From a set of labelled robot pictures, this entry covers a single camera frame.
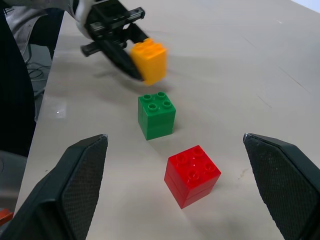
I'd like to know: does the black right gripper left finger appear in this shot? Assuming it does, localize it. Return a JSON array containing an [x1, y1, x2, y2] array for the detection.
[[0, 133, 109, 240]]

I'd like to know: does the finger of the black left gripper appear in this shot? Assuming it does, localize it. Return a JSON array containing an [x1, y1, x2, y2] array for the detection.
[[125, 22, 151, 44], [98, 39, 145, 82]]

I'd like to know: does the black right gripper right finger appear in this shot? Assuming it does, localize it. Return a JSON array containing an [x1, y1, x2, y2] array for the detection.
[[243, 132, 320, 240]]

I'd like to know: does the yellow building block cube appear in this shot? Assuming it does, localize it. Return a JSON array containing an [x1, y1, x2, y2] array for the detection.
[[129, 37, 168, 87]]

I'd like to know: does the green building block cube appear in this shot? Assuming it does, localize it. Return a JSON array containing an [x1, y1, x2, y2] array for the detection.
[[137, 91, 177, 141]]

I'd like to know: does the small orange object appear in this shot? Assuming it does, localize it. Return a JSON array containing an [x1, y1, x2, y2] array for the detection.
[[0, 209, 14, 227]]

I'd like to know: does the silver robot body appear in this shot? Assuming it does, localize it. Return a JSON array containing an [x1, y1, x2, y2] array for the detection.
[[3, 4, 66, 63]]

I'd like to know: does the red building block cube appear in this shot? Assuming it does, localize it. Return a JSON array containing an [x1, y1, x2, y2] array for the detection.
[[163, 144, 222, 209]]

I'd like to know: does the black rounded robot casing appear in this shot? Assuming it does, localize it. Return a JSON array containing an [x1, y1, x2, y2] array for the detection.
[[0, 0, 38, 158]]

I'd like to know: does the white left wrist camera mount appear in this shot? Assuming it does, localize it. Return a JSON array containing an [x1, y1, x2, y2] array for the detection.
[[74, 0, 95, 39]]

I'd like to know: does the thin black floor cable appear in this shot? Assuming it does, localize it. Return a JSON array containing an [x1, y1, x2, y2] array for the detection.
[[24, 43, 52, 101]]

